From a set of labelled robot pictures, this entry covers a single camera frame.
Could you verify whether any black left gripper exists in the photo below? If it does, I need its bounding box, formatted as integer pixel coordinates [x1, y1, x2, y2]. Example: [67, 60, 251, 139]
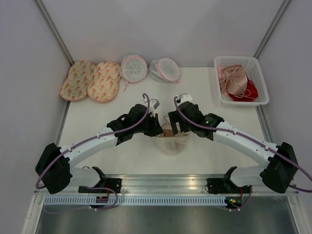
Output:
[133, 112, 163, 137]

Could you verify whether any cream mesh laundry bag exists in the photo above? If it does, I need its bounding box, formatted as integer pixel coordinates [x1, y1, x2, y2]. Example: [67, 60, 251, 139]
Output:
[155, 116, 191, 156]

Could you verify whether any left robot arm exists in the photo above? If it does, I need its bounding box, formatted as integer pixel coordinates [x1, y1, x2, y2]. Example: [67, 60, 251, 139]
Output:
[35, 99, 163, 194]

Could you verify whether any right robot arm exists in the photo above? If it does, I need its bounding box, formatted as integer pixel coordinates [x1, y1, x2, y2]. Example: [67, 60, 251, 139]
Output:
[168, 101, 297, 194]

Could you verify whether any pink trimmed mesh bag right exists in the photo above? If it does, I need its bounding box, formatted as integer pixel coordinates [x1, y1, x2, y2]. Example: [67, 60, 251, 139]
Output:
[149, 58, 181, 83]

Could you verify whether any pink trimmed mesh bag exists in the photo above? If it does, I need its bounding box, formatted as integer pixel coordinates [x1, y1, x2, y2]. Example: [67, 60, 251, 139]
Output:
[119, 55, 147, 91]
[149, 58, 181, 83]

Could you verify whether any pink satin bra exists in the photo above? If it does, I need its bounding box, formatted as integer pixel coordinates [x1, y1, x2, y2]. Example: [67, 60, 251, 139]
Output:
[217, 65, 248, 95]

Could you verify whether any floral bra pad right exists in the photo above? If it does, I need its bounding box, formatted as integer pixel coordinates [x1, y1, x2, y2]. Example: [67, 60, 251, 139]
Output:
[87, 61, 121, 103]

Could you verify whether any floral bra pad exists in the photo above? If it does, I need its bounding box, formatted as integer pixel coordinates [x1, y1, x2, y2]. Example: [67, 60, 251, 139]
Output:
[59, 60, 96, 101]
[87, 61, 121, 103]

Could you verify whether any pink trimmed mesh bag left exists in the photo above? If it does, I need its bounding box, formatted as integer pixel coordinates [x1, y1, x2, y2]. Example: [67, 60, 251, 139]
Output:
[119, 55, 147, 91]

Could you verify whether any red bra in basket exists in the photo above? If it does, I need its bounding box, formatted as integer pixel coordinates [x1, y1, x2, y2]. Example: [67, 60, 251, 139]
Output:
[229, 79, 258, 102]

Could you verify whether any floral bra pad left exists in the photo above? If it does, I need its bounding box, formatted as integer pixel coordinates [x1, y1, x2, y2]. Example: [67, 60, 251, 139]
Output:
[59, 60, 96, 101]

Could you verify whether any white plastic basket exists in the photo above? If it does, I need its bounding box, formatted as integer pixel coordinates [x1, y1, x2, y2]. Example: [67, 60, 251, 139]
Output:
[214, 56, 269, 107]

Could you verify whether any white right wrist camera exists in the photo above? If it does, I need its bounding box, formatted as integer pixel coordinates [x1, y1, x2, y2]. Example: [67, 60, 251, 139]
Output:
[176, 93, 193, 104]

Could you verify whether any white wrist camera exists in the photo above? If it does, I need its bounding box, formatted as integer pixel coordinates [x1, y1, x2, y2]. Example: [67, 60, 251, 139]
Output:
[149, 99, 160, 117]
[176, 93, 193, 104]

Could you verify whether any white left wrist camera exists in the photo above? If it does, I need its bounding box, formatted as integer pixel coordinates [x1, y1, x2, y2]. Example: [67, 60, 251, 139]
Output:
[149, 99, 160, 117]

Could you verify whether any aluminium front rail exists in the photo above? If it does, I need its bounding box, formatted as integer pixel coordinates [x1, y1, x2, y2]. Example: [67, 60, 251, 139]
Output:
[35, 174, 299, 196]

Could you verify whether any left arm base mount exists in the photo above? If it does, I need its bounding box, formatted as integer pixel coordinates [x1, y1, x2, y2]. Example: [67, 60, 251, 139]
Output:
[78, 178, 122, 194]

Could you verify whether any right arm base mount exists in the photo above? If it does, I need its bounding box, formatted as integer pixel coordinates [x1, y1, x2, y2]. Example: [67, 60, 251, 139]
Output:
[205, 178, 251, 195]

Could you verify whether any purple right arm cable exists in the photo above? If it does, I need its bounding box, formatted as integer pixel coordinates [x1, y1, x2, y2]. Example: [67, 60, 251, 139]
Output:
[173, 96, 312, 213]

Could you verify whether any white slotted cable duct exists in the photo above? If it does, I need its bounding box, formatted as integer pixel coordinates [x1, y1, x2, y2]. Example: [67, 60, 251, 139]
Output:
[44, 195, 226, 206]

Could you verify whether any right aluminium corner post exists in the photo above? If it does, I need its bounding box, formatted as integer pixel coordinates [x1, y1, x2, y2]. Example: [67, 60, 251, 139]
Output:
[254, 0, 292, 59]

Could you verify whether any aluminium corner post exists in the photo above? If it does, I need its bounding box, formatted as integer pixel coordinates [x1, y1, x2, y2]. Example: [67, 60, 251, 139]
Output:
[33, 0, 74, 65]
[254, 0, 292, 59]

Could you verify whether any left aluminium corner post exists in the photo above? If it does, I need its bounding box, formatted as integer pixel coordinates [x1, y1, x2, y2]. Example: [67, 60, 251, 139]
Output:
[33, 0, 74, 65]

